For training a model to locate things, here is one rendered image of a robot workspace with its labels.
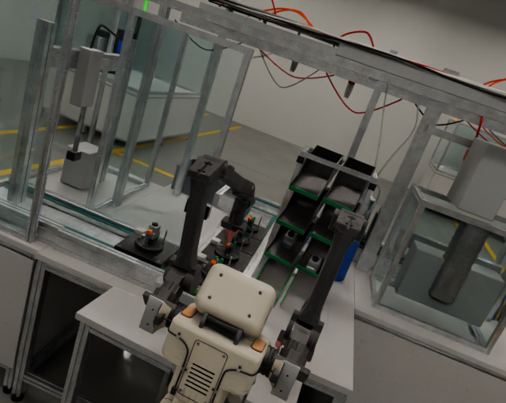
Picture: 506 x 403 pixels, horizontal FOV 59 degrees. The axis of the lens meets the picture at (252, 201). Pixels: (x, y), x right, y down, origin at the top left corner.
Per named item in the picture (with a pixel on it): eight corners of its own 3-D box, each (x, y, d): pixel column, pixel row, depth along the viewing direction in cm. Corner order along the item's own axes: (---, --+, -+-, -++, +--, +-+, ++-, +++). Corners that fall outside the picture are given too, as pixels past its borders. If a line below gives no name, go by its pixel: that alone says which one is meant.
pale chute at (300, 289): (306, 321, 198) (306, 318, 194) (279, 307, 202) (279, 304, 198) (332, 269, 210) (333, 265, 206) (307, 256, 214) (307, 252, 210)
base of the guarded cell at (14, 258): (9, 397, 230) (38, 250, 204) (-93, 347, 238) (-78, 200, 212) (135, 284, 362) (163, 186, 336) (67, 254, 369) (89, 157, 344)
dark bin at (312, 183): (316, 201, 186) (320, 187, 181) (288, 189, 190) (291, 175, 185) (339, 168, 206) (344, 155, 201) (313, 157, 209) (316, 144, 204)
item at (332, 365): (350, 397, 185) (352, 391, 184) (34, 257, 203) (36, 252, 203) (352, 267, 318) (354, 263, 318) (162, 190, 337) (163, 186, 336)
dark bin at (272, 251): (290, 268, 196) (293, 256, 191) (263, 254, 199) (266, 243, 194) (314, 230, 215) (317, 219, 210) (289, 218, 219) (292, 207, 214)
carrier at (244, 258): (241, 276, 225) (249, 254, 221) (197, 257, 228) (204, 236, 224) (251, 259, 248) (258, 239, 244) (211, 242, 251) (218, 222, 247)
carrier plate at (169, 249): (160, 269, 207) (161, 264, 206) (113, 249, 209) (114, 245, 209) (179, 250, 229) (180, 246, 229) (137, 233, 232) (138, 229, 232)
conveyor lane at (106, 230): (221, 313, 205) (229, 295, 202) (61, 244, 216) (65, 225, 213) (237, 287, 232) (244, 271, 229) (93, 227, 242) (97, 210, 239)
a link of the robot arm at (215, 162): (184, 157, 134) (214, 166, 131) (205, 151, 147) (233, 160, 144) (161, 287, 148) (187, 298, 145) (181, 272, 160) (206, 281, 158)
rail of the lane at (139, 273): (228, 325, 199) (236, 304, 196) (53, 249, 210) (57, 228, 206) (231, 318, 204) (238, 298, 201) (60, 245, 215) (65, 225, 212)
